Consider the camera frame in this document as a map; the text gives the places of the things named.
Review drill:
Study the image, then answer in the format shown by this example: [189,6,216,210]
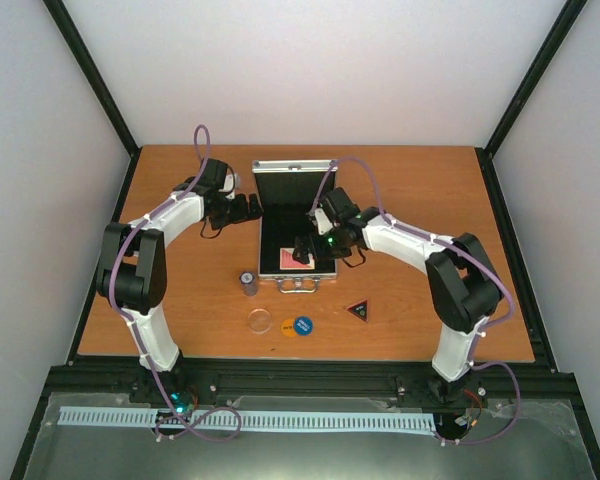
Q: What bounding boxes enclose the purple cable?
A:
[107,123,244,444]
[311,155,523,447]

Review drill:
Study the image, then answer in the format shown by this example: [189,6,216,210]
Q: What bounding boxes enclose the orange round button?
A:
[280,318,297,338]

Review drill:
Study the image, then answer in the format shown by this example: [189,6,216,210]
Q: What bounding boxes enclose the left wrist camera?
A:
[221,170,241,194]

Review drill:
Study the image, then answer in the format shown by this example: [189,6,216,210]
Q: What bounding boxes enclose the clear round tube lid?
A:
[247,308,272,334]

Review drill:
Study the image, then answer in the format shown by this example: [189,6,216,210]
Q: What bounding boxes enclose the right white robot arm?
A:
[292,187,510,404]

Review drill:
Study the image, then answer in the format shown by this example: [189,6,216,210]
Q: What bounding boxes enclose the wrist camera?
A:
[313,208,334,236]
[221,170,241,194]

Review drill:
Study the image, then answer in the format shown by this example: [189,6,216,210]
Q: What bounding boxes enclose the blue small blind button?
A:
[293,316,314,336]

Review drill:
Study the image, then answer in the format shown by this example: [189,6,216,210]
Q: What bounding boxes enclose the red playing card deck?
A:
[279,247,315,271]

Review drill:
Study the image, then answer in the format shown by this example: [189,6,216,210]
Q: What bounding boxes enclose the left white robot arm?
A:
[96,159,263,403]

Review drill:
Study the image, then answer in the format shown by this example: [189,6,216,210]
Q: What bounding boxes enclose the chip stack in clear tube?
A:
[239,271,258,297]

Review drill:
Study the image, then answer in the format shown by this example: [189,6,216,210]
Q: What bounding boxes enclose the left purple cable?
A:
[107,123,244,444]

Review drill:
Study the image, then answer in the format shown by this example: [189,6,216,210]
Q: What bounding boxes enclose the black aluminium frame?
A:
[11,1,600,479]

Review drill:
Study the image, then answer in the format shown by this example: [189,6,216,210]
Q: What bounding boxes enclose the aluminium poker case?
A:
[252,159,337,294]

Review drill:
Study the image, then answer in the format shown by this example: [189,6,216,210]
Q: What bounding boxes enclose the brown black chip stack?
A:
[292,247,313,265]

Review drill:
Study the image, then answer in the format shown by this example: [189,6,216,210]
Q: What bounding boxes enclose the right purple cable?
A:
[311,155,523,447]

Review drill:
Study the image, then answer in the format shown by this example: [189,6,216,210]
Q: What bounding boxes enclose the black triangular dealer button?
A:
[346,299,369,323]

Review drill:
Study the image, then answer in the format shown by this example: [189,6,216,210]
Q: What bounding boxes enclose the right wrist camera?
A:
[313,208,334,236]

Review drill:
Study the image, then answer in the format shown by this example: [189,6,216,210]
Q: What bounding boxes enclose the light blue cable duct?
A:
[57,406,436,436]

